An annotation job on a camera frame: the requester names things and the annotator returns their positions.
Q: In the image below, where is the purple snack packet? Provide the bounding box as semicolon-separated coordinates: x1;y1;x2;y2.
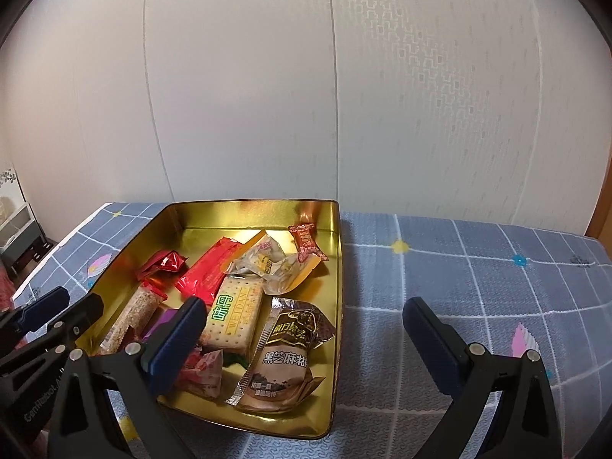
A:
141;308;177;342

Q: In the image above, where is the shiny red foil packet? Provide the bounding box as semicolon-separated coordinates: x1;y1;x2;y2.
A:
136;250;187;281

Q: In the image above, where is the red snack packet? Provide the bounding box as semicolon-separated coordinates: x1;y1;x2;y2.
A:
175;237;242;307

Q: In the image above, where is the green yellow cracker packet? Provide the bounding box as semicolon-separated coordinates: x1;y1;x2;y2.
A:
199;277;264;355

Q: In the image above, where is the orange clear peanut packet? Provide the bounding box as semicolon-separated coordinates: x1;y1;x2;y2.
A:
221;230;322;296

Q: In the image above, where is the small red candy wrapper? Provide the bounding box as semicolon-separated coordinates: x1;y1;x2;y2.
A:
288;223;328;262

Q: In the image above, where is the white bedside cabinet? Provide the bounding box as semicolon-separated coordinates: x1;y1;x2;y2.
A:
0;167;56;281

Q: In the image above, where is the sesame bar clear red packet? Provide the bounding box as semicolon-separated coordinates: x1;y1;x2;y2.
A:
98;281;167;355

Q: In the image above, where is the pink white snack packet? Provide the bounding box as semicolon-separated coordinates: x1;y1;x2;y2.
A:
174;346;223;399

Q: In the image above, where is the blue grid patterned tablecloth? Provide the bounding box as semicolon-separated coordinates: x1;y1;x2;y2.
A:
14;200;611;458

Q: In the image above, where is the gold metal tin box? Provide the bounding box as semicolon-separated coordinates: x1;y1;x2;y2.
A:
77;200;342;439

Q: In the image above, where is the brown sesame cake packet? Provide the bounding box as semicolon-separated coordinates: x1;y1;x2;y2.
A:
226;296;336;415

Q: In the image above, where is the wooden door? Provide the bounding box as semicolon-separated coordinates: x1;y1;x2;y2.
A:
585;170;612;238

